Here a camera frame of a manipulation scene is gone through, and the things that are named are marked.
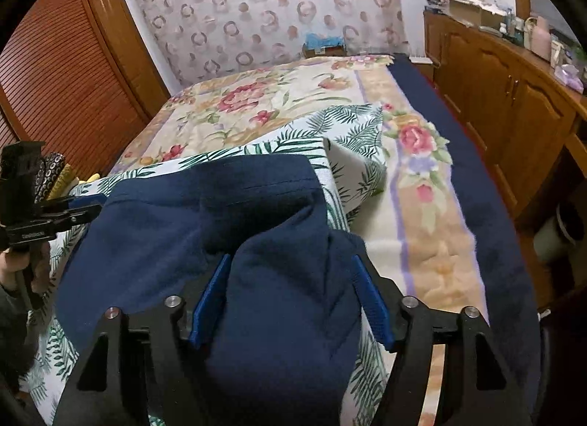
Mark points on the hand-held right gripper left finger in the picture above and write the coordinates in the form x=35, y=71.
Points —
x=208, y=302

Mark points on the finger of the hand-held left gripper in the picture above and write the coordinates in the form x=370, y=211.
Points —
x=85, y=200
x=78, y=215

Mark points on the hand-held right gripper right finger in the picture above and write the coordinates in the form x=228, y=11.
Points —
x=373, y=307

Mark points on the navy blue printed t-shirt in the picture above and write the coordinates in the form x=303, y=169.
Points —
x=275, y=316

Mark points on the person's left forearm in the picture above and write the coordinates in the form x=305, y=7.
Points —
x=13, y=329

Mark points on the person's left hand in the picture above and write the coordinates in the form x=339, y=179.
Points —
x=11, y=265

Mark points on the yellow plush pillow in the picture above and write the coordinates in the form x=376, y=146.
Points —
x=66, y=178

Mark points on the dark circle-patterned cushion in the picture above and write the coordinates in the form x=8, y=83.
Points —
x=50, y=169

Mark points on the wooden slatted wardrobe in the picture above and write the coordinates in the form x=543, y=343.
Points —
x=59, y=87

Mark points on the navy bed sheet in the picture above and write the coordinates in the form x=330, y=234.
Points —
x=481, y=206

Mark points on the leaf-print cloth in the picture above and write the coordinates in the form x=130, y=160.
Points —
x=353, y=132

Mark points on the grey cylindrical bin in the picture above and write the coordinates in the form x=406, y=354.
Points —
x=550, y=236

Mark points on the floral blanket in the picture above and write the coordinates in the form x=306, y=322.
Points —
x=257, y=100

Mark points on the wooden sideboard cabinet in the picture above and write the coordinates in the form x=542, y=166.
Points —
x=495, y=87

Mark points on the white power strip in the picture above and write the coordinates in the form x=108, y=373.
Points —
x=420, y=59

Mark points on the small wooden box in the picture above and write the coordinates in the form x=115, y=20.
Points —
x=323, y=52

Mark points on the circle-print sheer curtain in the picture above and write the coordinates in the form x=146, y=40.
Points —
x=275, y=9

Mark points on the purple tissue pack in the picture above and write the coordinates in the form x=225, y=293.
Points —
x=568, y=75

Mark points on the cardboard box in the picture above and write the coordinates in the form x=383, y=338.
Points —
x=467, y=13

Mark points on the pink thermos jug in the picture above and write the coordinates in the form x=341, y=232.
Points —
x=541, y=39

